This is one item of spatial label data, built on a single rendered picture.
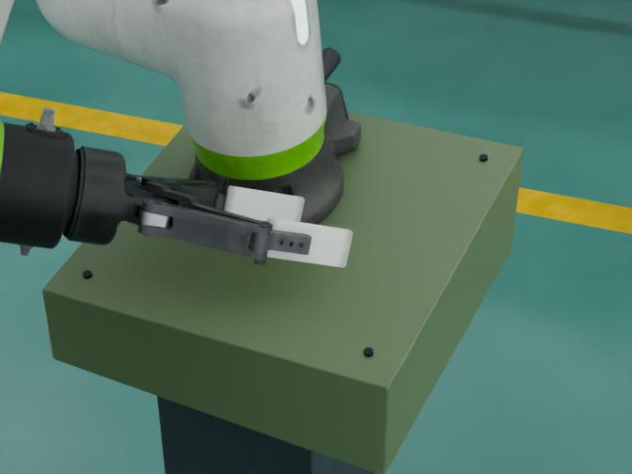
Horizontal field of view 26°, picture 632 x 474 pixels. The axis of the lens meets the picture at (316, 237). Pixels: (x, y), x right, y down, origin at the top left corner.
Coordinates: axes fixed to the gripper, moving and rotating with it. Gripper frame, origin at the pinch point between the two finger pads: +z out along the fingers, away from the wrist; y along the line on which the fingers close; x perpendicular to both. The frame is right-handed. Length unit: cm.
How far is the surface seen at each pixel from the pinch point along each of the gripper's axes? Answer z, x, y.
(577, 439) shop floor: 79, 41, 80
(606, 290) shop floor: 94, 21, 108
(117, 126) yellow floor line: 14, 15, 180
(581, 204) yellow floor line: 98, 9, 130
